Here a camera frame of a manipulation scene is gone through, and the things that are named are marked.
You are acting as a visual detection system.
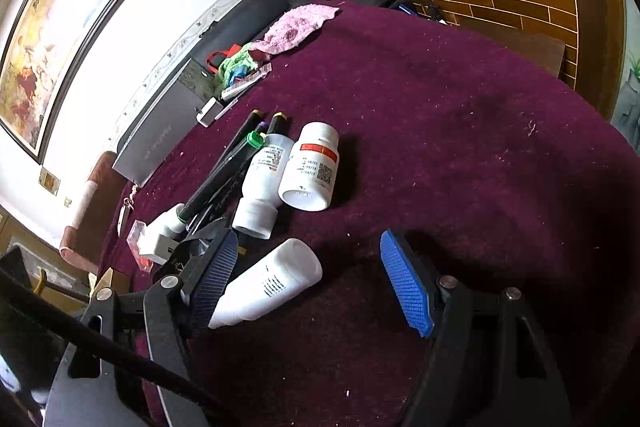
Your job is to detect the black marker green caps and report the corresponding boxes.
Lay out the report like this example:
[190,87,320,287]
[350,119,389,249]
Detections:
[172,131,266,228]

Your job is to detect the small clear plastic box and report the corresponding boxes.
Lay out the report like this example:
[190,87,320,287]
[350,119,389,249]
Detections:
[127,219,153,270]

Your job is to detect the white key fob with lanyard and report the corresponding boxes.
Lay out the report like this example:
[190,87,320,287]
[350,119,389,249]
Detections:
[117,184,138,238]

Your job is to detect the wall electrical panel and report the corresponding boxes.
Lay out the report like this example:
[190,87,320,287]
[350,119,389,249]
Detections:
[39,167,62,195]

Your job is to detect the red box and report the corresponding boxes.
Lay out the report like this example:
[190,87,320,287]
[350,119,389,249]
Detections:
[206,48,241,70]

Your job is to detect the tall white bottle red print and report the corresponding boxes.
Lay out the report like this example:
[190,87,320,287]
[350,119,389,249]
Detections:
[231,132,296,240]

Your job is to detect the thin pen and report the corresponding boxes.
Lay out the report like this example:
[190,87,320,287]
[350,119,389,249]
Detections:
[214,92,251,120]

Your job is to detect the green knitted cloth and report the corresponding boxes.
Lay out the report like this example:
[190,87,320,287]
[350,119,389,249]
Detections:
[218,46,261,88]

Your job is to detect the plain white bottle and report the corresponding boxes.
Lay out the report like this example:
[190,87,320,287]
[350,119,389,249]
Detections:
[207,238,323,330]

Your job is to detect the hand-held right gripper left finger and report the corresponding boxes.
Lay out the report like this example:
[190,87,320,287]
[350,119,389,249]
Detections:
[42,229,241,427]

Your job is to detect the silver rectangular box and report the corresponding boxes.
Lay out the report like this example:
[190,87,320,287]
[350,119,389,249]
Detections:
[111,57,226,188]

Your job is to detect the white pill bottle red label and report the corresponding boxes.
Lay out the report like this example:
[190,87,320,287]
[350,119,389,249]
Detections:
[277,121,341,212]

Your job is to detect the small white box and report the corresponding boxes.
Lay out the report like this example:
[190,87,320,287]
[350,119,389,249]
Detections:
[137,229,178,265]

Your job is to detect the black cable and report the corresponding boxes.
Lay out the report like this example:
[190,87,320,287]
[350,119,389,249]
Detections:
[0,264,231,427]

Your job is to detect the framed painting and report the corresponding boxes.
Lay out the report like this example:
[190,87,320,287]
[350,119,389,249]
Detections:
[0,0,136,165]

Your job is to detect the black leather sofa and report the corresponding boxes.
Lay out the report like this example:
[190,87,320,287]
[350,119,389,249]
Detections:
[114,0,351,152]

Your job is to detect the maroon tablecloth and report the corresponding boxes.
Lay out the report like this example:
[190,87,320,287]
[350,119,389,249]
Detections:
[97,0,640,427]

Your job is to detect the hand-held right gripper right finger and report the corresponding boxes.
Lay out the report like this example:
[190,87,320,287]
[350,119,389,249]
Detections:
[379,229,573,427]

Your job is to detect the clear plastic case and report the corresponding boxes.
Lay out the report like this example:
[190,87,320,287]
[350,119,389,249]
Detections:
[220,63,273,102]

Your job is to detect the brown armchair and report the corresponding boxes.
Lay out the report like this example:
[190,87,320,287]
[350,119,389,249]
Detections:
[59,151,126,275]

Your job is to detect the black marker yellow caps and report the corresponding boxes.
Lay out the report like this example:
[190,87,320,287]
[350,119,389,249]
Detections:
[267,112,290,138]
[207,108,266,188]

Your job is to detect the white wall charger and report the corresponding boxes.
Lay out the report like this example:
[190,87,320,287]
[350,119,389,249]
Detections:
[196,98,224,128]

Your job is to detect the pink knitted cloth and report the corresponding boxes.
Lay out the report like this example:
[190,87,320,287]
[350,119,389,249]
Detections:
[248,3,341,56]

